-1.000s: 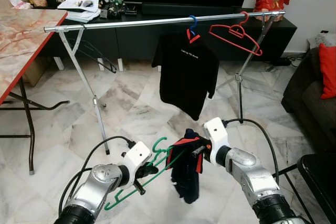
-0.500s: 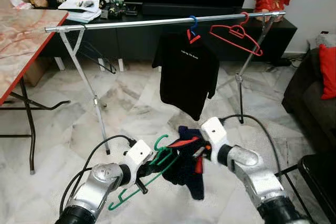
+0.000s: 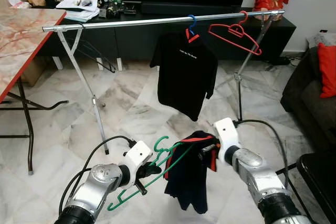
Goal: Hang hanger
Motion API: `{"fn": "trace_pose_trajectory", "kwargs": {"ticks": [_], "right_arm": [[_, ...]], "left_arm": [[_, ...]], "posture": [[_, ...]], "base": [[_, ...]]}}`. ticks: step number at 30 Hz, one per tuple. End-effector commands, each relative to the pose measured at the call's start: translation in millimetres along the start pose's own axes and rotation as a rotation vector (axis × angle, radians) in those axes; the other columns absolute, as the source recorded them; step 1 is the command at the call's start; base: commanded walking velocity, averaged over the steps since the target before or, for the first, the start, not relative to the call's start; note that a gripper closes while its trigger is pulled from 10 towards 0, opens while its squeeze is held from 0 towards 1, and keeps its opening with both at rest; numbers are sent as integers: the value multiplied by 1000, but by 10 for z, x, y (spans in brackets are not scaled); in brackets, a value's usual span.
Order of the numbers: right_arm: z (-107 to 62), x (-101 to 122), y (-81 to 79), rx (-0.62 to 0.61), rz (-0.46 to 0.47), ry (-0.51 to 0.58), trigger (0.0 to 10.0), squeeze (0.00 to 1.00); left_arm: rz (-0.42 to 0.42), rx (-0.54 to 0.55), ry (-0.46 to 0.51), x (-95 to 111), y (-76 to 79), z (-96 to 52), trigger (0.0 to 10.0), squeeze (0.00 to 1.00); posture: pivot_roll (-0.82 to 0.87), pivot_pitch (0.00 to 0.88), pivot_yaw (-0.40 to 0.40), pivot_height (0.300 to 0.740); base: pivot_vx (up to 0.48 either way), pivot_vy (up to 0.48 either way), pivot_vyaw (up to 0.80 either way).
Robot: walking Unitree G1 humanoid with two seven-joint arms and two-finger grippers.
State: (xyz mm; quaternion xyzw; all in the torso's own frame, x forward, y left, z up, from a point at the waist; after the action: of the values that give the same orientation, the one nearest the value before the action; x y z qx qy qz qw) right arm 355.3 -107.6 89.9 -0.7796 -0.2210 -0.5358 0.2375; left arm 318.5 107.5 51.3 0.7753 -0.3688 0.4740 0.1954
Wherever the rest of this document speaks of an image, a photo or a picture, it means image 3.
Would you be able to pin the silver metal clothes rack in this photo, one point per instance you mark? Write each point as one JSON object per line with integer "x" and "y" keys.
{"x": 131, "y": 22}

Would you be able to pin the navy shirt with red trim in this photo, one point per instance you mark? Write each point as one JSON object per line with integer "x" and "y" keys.
{"x": 189, "y": 182}

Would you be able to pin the black soundbar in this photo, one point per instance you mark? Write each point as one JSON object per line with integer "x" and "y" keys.
{"x": 186, "y": 8}

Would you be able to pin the blue plastic hanger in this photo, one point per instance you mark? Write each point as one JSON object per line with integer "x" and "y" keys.
{"x": 195, "y": 19}

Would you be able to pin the red cushion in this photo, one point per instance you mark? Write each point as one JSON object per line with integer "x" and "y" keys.
{"x": 328, "y": 69}

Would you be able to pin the black t-shirt small white print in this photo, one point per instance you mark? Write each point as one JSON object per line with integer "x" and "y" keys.
{"x": 184, "y": 77}

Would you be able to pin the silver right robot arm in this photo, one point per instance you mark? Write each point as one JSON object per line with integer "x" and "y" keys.
{"x": 252, "y": 166}

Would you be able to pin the black metal stool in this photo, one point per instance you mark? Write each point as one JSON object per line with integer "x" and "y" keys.
{"x": 317, "y": 182}

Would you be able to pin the red plastic hanger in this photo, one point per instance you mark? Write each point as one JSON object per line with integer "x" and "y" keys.
{"x": 236, "y": 30}

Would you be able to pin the green plastic hanger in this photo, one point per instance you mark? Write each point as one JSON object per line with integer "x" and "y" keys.
{"x": 178, "y": 160}

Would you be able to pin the black television console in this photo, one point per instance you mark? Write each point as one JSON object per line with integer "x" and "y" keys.
{"x": 136, "y": 40}

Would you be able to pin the stack of white papers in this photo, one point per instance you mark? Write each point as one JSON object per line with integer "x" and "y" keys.
{"x": 77, "y": 8}

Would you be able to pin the marble pattern folding table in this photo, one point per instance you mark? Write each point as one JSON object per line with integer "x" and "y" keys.
{"x": 21, "y": 40}

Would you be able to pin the pink white tissue pack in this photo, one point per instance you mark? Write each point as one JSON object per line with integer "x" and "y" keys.
{"x": 19, "y": 2}

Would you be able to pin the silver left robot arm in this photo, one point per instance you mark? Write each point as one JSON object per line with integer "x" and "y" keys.
{"x": 94, "y": 187}

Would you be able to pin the dark brown sofa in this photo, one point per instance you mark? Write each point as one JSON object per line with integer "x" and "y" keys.
{"x": 304, "y": 98}

